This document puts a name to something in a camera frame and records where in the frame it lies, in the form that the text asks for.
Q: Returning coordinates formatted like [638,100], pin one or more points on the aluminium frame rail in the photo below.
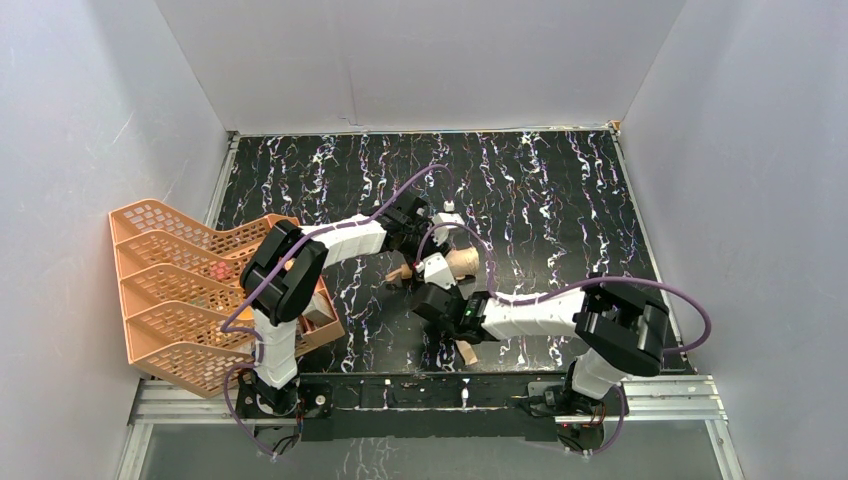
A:
[662,398]

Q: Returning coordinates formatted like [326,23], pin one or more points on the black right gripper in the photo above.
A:
[431,302]

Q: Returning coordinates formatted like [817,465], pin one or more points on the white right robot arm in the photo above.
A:
[623,326]

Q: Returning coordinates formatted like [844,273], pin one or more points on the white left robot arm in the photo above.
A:
[282,275]

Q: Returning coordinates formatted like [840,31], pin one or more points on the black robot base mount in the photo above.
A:
[536,406]

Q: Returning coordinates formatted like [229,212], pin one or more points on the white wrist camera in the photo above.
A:
[445,222]
[434,269]

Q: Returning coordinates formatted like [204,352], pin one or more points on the beige and black folding umbrella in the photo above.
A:
[463,264]

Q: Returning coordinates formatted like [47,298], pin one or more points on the grey box in organizer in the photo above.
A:
[319,311]

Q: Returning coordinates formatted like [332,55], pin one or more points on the orange plastic file organizer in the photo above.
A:
[178,281]

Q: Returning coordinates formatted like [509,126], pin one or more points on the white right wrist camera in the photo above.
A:
[434,269]

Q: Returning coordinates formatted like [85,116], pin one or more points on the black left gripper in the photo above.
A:
[416,234]

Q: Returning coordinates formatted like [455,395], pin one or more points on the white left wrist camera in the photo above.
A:
[445,222]

